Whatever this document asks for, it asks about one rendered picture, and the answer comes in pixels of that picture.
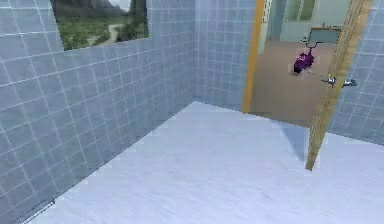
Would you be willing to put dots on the purple vacuum cleaner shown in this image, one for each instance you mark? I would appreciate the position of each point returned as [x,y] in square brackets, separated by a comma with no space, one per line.
[303,61]

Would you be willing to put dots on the window with landscape view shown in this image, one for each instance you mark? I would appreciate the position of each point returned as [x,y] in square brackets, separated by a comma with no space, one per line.
[96,23]

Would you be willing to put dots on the light wooden room door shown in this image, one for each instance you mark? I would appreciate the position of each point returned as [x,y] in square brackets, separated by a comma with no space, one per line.
[336,76]

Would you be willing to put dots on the orange door frame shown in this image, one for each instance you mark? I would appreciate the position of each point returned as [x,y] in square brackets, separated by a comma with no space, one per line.
[253,56]

